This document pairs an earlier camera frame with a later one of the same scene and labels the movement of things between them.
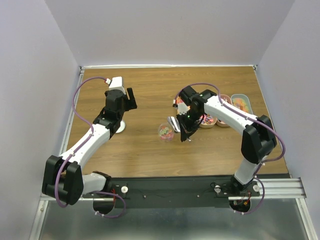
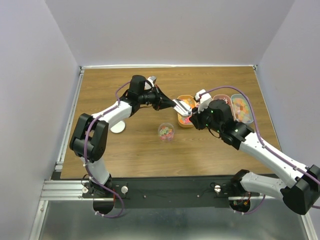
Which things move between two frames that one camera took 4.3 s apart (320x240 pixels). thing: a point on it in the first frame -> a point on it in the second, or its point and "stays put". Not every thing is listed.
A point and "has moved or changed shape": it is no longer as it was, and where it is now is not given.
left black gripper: (131, 103) -> (162, 101)
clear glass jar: (165, 132) stays put
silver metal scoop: (175, 123) has moved or changed shape
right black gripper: (186, 130) -> (195, 118)
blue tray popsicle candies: (242, 101) stays put
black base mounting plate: (172, 192) stays put
